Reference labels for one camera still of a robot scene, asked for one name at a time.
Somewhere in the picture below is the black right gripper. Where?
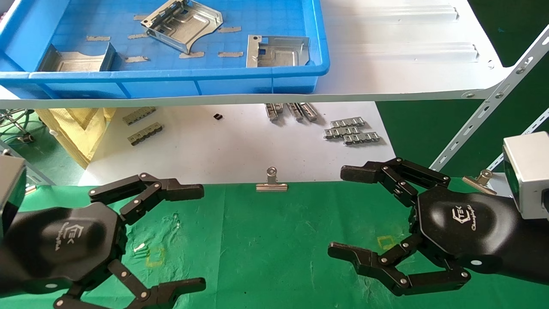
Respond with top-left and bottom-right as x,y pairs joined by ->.
328,157 -> 522,297

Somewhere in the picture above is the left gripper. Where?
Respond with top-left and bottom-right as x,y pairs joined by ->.
0,202 -> 207,309

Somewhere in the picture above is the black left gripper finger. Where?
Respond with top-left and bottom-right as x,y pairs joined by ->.
89,173 -> 205,226

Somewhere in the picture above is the stamped sheet metal bracket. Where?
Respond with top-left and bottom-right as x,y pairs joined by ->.
38,42 -> 117,73
246,35 -> 311,68
140,0 -> 224,54

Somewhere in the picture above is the grey notched metal strip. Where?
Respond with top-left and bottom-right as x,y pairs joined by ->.
122,107 -> 157,126
127,122 -> 164,146

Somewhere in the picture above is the silver notched metal strip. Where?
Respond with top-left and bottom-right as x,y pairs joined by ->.
324,126 -> 361,139
330,117 -> 366,128
343,132 -> 381,145

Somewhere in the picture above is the green cloth mat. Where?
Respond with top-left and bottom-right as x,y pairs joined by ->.
0,179 -> 549,309

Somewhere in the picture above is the silver binder clip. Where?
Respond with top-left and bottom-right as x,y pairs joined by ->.
256,167 -> 288,192
462,169 -> 498,195

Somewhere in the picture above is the blue plastic tray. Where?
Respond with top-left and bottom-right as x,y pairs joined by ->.
0,0 -> 331,100

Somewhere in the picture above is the yellow woven bag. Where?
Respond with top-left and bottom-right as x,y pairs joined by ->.
35,107 -> 117,169

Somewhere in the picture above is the grey slotted metal bar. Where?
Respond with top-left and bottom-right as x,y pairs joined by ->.
0,141 -> 56,186

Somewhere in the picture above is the white metal shelf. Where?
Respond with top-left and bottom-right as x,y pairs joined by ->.
0,0 -> 515,109

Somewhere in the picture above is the white slotted shelf strut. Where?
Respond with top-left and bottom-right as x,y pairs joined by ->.
487,107 -> 549,172
429,26 -> 549,172

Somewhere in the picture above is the metal wire stand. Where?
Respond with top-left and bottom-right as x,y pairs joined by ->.
0,109 -> 36,144

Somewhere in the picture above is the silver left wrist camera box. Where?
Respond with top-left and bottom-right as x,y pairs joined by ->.
0,154 -> 27,237

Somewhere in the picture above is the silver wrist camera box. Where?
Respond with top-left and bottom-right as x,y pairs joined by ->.
502,131 -> 549,221
0,154 -> 27,237

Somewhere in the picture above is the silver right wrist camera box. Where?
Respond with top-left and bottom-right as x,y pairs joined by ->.
502,131 -> 549,221

